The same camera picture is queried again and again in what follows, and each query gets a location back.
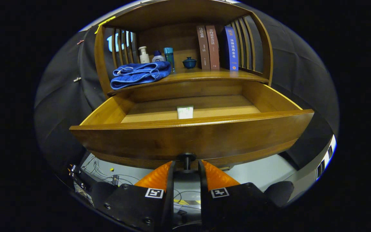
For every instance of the blue book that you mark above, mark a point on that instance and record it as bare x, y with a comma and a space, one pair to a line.
231, 48

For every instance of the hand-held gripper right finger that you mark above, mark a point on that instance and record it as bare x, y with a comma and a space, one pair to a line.
237, 206

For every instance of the white vented appliance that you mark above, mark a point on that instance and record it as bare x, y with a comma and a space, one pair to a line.
325, 161

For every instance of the wooden countertop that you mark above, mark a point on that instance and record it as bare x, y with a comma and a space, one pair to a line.
204, 74

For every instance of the white pump bottle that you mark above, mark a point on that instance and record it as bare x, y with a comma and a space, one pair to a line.
144, 57

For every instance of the white tube with green print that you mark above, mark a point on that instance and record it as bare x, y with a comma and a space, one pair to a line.
185, 112

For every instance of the white lotion bottle blue cap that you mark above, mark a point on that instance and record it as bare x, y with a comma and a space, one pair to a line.
158, 58

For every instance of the blue lidded tea bowl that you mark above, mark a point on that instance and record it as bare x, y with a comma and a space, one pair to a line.
189, 63

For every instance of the clear teal bottle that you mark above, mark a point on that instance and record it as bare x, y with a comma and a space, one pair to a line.
169, 56

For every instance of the wooden cabinet with slatted shelf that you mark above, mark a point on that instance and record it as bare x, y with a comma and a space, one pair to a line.
179, 13

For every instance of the dark brown book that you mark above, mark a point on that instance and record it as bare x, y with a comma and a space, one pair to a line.
203, 48

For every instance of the reddish brown book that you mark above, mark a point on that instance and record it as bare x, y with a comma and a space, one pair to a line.
213, 48

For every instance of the folded blue towel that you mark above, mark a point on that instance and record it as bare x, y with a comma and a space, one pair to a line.
140, 75

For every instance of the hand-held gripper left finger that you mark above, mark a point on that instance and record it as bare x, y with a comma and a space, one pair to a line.
134, 203

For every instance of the wooden drawer with black knob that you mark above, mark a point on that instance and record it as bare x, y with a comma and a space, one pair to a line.
188, 138

